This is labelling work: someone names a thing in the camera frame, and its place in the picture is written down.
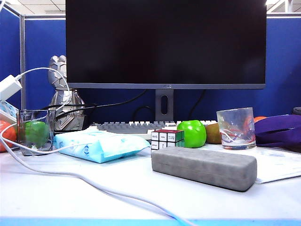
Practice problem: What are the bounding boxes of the clear patterned drinking glass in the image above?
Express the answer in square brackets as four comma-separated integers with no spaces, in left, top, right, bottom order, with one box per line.
[216,107,256,150]

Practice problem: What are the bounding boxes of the clear square glass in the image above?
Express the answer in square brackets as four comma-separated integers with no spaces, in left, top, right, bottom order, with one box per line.
[16,109,56,156]

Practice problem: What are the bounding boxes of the purple cloth bag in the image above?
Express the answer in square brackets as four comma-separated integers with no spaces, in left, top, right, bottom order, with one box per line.
[254,114,301,150]

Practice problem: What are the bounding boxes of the white paper sheet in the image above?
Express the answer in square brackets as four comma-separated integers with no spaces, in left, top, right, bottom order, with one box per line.
[255,147,301,184]

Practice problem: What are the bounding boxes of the blue office partition panel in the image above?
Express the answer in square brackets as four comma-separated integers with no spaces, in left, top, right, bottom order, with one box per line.
[20,14,301,118]
[0,4,22,109]

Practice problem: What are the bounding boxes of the brown kiwi fruit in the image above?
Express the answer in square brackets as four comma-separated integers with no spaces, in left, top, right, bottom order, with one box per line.
[205,123,223,145]

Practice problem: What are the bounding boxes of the black computer monitor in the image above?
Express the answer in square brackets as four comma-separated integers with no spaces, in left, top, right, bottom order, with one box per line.
[65,0,268,123]

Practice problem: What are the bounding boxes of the black cable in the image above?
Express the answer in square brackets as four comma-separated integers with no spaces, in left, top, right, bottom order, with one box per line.
[189,89,206,120]
[133,105,156,121]
[41,89,148,118]

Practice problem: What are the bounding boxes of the white power adapter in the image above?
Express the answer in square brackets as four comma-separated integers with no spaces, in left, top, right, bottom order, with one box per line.
[0,74,22,102]

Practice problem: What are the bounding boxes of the blue wet wipes pack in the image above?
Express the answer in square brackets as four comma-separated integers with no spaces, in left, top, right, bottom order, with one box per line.
[54,131,151,163]

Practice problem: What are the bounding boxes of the grey white keyboard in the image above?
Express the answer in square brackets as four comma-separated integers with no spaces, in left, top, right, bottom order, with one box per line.
[93,120,218,141]

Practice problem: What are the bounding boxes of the rubiks cube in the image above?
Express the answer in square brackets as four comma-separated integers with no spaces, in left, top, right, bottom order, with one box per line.
[150,129,185,156]

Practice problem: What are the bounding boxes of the green apple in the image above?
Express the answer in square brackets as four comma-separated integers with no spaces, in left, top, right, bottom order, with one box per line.
[176,120,207,148]
[24,121,50,148]

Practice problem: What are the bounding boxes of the blue white mask pack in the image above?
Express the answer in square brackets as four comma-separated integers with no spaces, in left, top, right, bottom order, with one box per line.
[0,101,19,121]

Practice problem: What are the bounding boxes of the grey felt glasses case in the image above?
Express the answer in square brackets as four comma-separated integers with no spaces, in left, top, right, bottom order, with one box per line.
[151,147,258,192]

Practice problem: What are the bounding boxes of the silver robot figurine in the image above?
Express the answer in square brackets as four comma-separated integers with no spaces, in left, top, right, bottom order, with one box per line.
[48,55,85,131]

